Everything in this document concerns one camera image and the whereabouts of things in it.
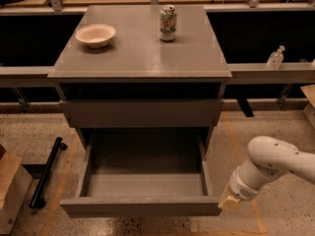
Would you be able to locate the grey drawer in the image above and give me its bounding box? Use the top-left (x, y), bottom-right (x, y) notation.
top-left (61, 132), bottom-right (221, 218)
top-left (60, 99), bottom-right (222, 128)

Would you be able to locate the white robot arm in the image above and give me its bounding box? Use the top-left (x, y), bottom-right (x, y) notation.
top-left (219, 136), bottom-right (315, 211)

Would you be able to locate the grey top drawer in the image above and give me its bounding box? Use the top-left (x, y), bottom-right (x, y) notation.
top-left (60, 99), bottom-right (222, 128)

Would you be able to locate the grey drawer cabinet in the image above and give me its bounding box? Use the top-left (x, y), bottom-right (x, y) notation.
top-left (48, 5), bottom-right (231, 145)

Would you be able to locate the cardboard box at right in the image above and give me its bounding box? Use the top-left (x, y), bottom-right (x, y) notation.
top-left (301, 85), bottom-right (315, 129)

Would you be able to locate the clear sanitizer pump bottle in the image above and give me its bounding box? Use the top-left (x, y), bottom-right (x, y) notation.
top-left (267, 45), bottom-right (285, 70)

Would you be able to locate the black metal bar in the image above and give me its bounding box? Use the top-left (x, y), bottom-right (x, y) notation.
top-left (29, 137), bottom-right (67, 209)

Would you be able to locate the green white soda can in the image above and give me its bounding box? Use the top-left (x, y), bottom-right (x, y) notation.
top-left (159, 4), bottom-right (177, 41)

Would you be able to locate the white paper bowl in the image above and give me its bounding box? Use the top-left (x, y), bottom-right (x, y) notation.
top-left (75, 24), bottom-right (116, 48)

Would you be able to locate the brown cardboard box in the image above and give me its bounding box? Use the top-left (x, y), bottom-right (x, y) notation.
top-left (0, 146), bottom-right (32, 235)

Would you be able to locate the grey metal rail frame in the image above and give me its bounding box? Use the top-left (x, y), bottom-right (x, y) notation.
top-left (1, 3), bottom-right (314, 103)

